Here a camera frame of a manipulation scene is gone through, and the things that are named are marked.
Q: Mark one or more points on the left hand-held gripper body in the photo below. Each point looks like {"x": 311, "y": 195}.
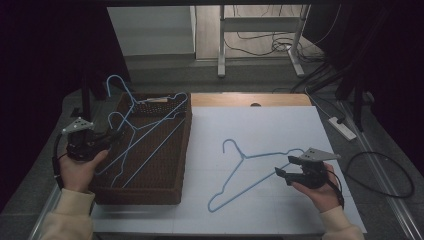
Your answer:
{"x": 80, "y": 143}

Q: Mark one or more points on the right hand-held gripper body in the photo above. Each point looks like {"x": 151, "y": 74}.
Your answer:
{"x": 313, "y": 175}

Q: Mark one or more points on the brown woven basket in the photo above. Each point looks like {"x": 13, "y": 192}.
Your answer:
{"x": 163, "y": 176}

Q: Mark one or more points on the person's right hand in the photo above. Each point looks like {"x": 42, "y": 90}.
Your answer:
{"x": 325, "y": 198}

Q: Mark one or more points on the person's left hand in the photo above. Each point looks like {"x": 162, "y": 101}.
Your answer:
{"x": 78, "y": 175}

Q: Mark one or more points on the black stand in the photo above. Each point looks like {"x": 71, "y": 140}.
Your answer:
{"x": 358, "y": 100}
{"x": 86, "y": 100}

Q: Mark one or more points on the white table mat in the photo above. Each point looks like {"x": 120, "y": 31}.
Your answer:
{"x": 266, "y": 123}

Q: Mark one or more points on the white power strip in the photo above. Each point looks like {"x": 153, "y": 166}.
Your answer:
{"x": 345, "y": 131}

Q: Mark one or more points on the black plug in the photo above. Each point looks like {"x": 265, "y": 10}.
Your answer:
{"x": 340, "y": 120}

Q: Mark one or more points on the dark curtain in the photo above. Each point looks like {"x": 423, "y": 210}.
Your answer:
{"x": 393, "y": 66}
{"x": 40, "y": 66}

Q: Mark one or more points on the wooden table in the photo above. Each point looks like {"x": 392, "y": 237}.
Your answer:
{"x": 233, "y": 99}

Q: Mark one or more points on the white cabinet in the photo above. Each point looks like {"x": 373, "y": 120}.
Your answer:
{"x": 150, "y": 30}

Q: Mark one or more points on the metal floor rail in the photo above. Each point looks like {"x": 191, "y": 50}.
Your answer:
{"x": 46, "y": 213}
{"x": 383, "y": 173}

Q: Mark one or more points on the white desk frame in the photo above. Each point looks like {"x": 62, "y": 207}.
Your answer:
{"x": 260, "y": 24}

